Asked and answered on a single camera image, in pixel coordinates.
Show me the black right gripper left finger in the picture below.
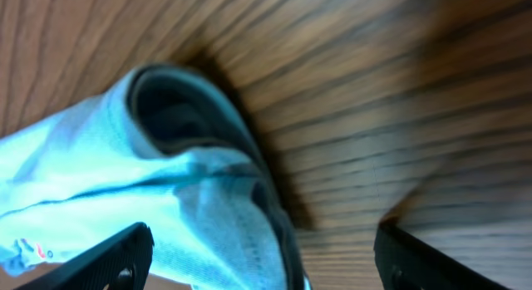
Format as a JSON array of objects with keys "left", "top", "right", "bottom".
[{"left": 16, "top": 222, "right": 154, "bottom": 290}]

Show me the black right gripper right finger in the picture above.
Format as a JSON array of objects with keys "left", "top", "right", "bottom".
[{"left": 374, "top": 223, "right": 508, "bottom": 290}]

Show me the light blue t-shirt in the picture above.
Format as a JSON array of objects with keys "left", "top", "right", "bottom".
[{"left": 1, "top": 64, "right": 311, "bottom": 289}]

